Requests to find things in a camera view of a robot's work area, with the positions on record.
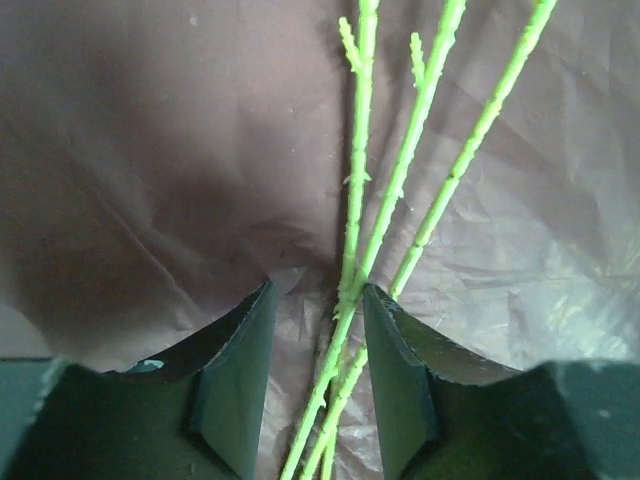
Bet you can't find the artificial flower bouquet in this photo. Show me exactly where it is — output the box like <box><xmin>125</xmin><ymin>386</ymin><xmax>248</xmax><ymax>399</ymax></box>
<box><xmin>280</xmin><ymin>1</ymin><xmax>556</xmax><ymax>479</ymax></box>

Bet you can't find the red wrapping paper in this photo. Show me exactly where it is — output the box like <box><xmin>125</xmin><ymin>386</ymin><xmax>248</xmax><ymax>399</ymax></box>
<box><xmin>1</xmin><ymin>1</ymin><xmax>639</xmax><ymax>479</ymax></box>

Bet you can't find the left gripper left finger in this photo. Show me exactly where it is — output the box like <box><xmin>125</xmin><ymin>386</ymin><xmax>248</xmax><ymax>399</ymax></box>
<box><xmin>1</xmin><ymin>282</ymin><xmax>277</xmax><ymax>479</ymax></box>

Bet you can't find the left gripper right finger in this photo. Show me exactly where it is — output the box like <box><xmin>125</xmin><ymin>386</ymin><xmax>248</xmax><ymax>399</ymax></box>
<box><xmin>363</xmin><ymin>285</ymin><xmax>639</xmax><ymax>479</ymax></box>

